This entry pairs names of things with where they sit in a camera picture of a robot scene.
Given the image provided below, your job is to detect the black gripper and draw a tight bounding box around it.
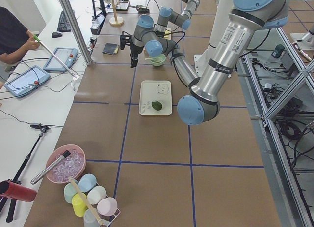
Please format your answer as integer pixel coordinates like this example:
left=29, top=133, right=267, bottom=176
left=130, top=44, right=144, bottom=68

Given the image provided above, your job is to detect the red cylinder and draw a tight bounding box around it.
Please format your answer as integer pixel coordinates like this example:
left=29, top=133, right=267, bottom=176
left=0, top=180, right=37, bottom=202

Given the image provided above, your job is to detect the black computer mouse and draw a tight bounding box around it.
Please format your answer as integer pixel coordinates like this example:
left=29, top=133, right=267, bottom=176
left=51, top=31, right=63, bottom=38

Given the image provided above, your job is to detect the pink bowl with ice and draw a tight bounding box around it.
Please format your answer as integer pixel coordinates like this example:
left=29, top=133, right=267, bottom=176
left=46, top=144, right=86, bottom=184

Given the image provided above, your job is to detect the mint green bowl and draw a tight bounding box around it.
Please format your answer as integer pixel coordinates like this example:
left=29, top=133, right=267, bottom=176
left=150, top=54, right=166, bottom=66

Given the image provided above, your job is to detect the blue cup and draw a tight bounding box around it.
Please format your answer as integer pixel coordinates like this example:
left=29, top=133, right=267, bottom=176
left=78, top=173, right=97, bottom=193

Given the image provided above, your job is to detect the green avocado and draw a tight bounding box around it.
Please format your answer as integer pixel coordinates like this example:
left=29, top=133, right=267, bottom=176
left=151, top=101, right=163, bottom=111

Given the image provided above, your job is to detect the wooden mug tree stand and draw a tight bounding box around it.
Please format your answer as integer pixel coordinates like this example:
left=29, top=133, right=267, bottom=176
left=109, top=0, right=124, bottom=27

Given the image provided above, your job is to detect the green cup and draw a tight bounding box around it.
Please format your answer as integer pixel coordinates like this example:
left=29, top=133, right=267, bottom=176
left=63, top=183, right=77, bottom=204

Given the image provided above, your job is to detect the pink cup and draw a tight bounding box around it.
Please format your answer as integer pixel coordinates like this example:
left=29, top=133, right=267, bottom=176
left=97, top=197, right=118, bottom=216

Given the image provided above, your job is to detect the metal scoop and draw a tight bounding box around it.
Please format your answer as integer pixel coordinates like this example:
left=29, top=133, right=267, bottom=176
left=128, top=5, right=150, bottom=13

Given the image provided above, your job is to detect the yellow cup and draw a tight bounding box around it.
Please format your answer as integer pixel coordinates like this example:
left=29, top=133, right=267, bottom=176
left=72, top=193, right=88, bottom=217

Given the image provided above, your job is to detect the blue teach pendant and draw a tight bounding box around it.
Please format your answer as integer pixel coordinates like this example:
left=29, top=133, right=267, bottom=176
left=4, top=65, right=51, bottom=97
left=43, top=47, right=78, bottom=72

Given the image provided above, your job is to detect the black tray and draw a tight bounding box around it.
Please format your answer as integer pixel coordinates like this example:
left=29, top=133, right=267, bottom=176
left=115, top=0, right=130, bottom=11

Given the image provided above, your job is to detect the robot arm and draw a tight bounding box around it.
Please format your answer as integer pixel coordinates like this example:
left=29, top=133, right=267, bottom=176
left=154, top=0, right=200, bottom=36
left=120, top=0, right=290, bottom=125

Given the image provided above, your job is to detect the cream bear serving tray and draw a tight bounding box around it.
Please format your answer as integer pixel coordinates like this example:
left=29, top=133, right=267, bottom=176
left=139, top=80, right=172, bottom=116

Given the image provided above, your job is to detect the white cup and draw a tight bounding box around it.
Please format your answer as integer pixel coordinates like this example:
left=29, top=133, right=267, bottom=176
left=87, top=185, right=107, bottom=205

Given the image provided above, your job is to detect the person in black shirt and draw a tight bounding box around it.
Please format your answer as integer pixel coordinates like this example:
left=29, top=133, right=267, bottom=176
left=0, top=7, right=40, bottom=65

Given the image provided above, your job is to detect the wooden stick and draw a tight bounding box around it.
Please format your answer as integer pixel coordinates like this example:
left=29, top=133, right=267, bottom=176
left=68, top=177, right=105, bottom=226

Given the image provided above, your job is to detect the aluminium frame post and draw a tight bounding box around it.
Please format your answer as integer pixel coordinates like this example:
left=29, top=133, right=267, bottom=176
left=59, top=0, right=92, bottom=66

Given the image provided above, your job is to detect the white rod green tip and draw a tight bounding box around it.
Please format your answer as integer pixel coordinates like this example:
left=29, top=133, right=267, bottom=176
left=33, top=35, right=79, bottom=81

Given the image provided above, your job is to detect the black keyboard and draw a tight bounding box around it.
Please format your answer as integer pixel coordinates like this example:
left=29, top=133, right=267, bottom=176
left=57, top=11, right=71, bottom=32

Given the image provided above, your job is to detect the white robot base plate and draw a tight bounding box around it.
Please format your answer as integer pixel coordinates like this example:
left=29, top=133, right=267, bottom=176
left=194, top=53, right=209, bottom=77

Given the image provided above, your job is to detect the grey cup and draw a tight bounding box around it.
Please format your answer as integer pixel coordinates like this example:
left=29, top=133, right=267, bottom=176
left=83, top=209, right=100, bottom=227

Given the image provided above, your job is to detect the black tripod stick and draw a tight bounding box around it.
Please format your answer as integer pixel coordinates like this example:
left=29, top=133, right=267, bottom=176
left=0, top=123, right=51, bottom=223

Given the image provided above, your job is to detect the near blue teach pendant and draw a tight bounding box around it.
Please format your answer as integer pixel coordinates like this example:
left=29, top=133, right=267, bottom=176
left=4, top=65, right=51, bottom=97

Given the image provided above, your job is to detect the far blue teach pendant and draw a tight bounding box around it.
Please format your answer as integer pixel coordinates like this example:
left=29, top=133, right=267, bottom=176
left=43, top=47, right=78, bottom=72

